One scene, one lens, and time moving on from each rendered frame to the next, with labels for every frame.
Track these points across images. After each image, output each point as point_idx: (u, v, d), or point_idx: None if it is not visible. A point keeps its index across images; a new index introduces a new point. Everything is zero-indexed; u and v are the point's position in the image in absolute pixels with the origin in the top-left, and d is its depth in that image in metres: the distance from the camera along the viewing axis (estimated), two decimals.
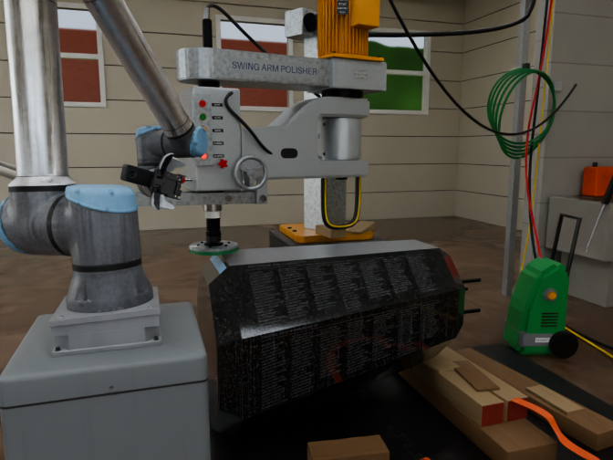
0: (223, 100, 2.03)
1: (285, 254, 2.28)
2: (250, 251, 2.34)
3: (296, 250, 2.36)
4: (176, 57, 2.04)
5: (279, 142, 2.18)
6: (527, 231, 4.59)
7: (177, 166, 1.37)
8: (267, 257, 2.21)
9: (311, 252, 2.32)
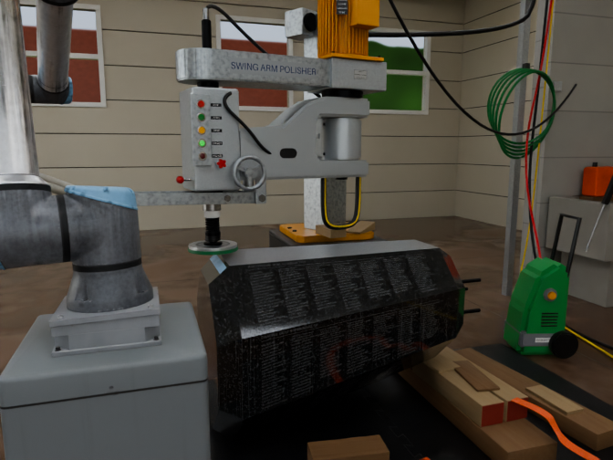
0: (222, 100, 2.04)
1: (285, 254, 2.28)
2: (250, 251, 2.34)
3: (296, 250, 2.36)
4: (175, 57, 2.05)
5: (278, 142, 2.19)
6: (527, 231, 4.59)
7: None
8: (267, 257, 2.21)
9: (311, 252, 2.32)
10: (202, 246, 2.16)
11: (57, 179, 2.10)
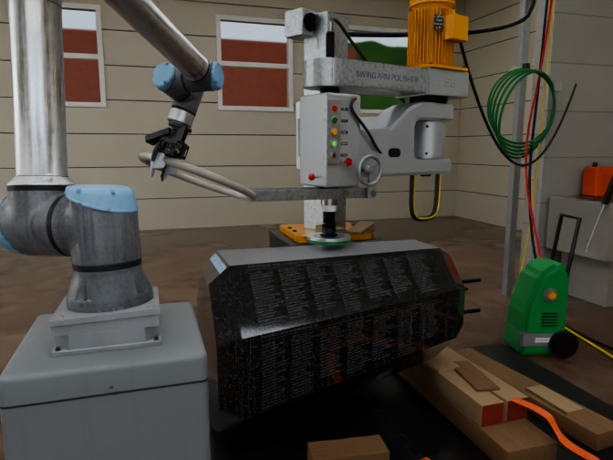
0: (348, 105, 2.26)
1: (285, 254, 2.28)
2: (250, 251, 2.34)
3: (296, 250, 2.36)
4: (305, 65, 2.25)
5: (388, 143, 2.44)
6: (527, 231, 4.59)
7: (162, 162, 1.77)
8: (267, 257, 2.21)
9: (311, 252, 2.32)
10: (324, 237, 2.37)
11: (193, 177, 2.24)
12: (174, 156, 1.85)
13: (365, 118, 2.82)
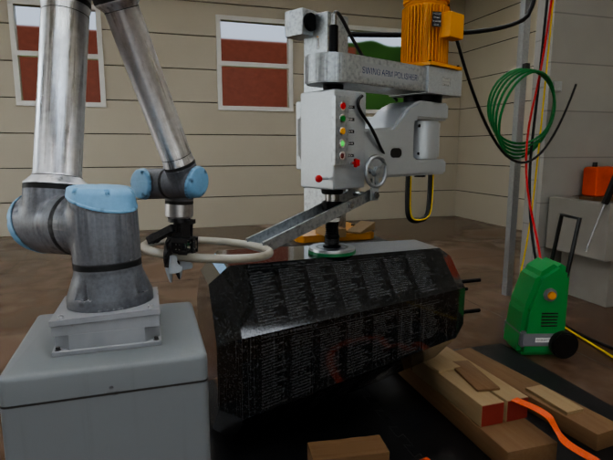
0: (355, 103, 2.15)
1: (285, 254, 2.28)
2: (250, 251, 2.34)
3: (296, 250, 2.36)
4: (308, 59, 2.11)
5: (389, 142, 2.35)
6: (527, 231, 4.59)
7: (178, 265, 1.62)
8: None
9: None
10: (347, 245, 2.33)
11: None
12: None
13: None
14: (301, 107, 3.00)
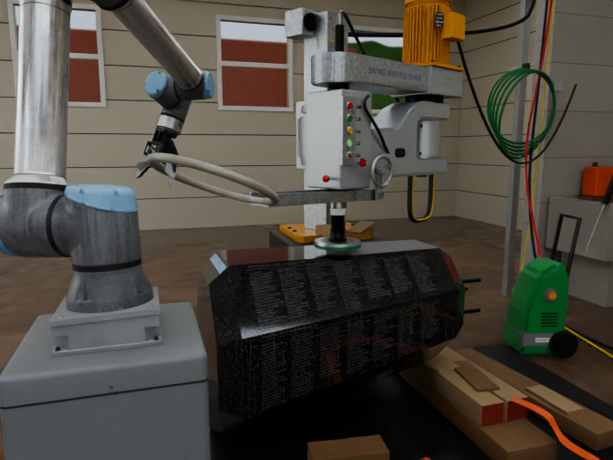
0: (361, 103, 2.15)
1: (285, 254, 2.28)
2: (250, 251, 2.34)
3: (296, 250, 2.36)
4: (316, 59, 2.11)
5: (394, 142, 2.35)
6: (527, 231, 4.59)
7: (142, 162, 1.85)
8: (267, 257, 2.21)
9: (311, 252, 2.32)
10: (353, 241, 2.29)
11: (197, 180, 2.01)
12: None
13: None
14: (301, 107, 3.00)
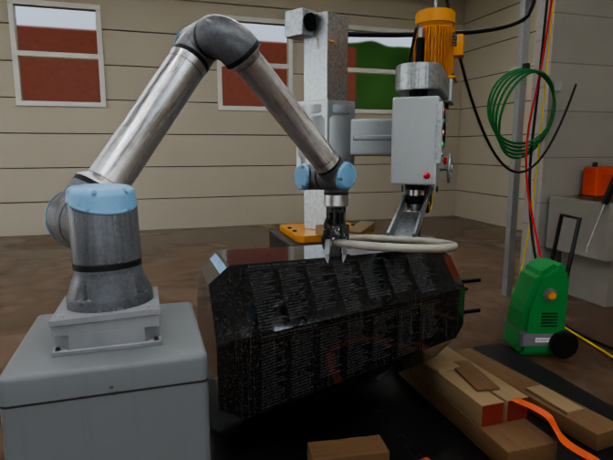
0: None
1: (285, 254, 2.28)
2: (250, 251, 2.34)
3: (296, 250, 2.36)
4: (412, 67, 2.32)
5: None
6: (527, 231, 4.59)
7: (329, 247, 1.85)
8: (267, 257, 2.21)
9: (311, 252, 2.32)
10: None
11: None
12: None
13: (379, 120, 2.99)
14: (301, 107, 3.00)
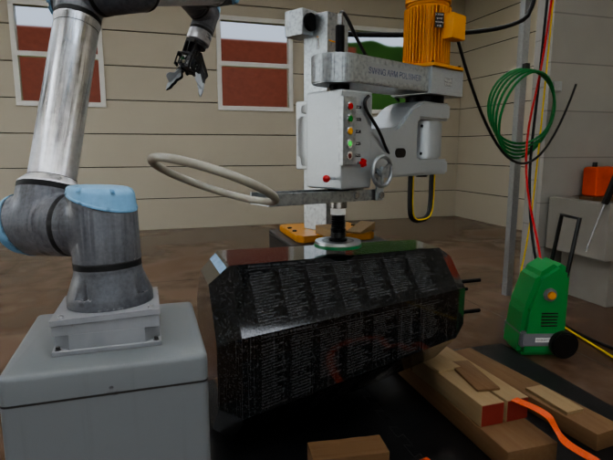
0: (361, 103, 2.15)
1: (285, 254, 2.28)
2: (250, 251, 2.34)
3: (296, 250, 2.36)
4: (316, 59, 2.11)
5: (394, 142, 2.36)
6: (527, 231, 4.59)
7: (171, 73, 1.90)
8: (267, 257, 2.21)
9: (311, 252, 2.32)
10: (322, 241, 2.29)
11: (198, 180, 2.02)
12: (202, 70, 1.90)
13: None
14: (301, 107, 3.00)
